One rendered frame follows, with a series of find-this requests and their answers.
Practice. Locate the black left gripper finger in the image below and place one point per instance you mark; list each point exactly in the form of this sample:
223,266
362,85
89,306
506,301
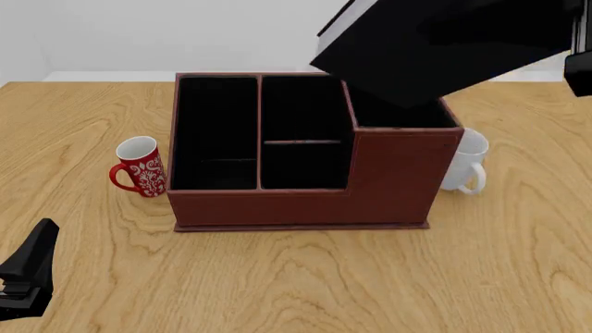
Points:
36,249

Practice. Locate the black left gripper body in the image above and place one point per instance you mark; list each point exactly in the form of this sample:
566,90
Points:
23,300

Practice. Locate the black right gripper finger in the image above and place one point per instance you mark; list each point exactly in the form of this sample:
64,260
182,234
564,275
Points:
580,74

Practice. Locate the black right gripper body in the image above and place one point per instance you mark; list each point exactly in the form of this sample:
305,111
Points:
583,27

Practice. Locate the red-brown desk caddy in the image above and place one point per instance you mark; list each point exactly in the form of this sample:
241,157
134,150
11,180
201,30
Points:
393,180

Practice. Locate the red mug with white pattern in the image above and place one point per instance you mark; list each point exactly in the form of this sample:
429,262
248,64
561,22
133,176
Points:
147,173

